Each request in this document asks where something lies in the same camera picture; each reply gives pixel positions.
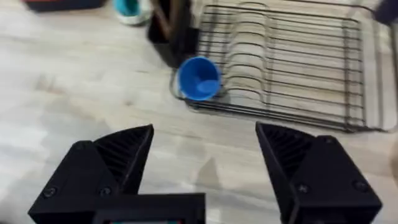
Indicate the black cutlery holder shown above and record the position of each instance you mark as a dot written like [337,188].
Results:
[172,31]

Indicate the teal and white cup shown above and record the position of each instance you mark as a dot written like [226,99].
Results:
[132,11]

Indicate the blue plastic cup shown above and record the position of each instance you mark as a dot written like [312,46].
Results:
[199,78]

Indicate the black and red box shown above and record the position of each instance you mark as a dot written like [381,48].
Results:
[62,4]

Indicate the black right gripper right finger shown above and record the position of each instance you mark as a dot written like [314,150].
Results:
[323,180]

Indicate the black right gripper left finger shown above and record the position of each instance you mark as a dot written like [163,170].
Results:
[93,168]

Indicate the dark blue object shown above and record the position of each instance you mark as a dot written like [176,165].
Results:
[387,12]

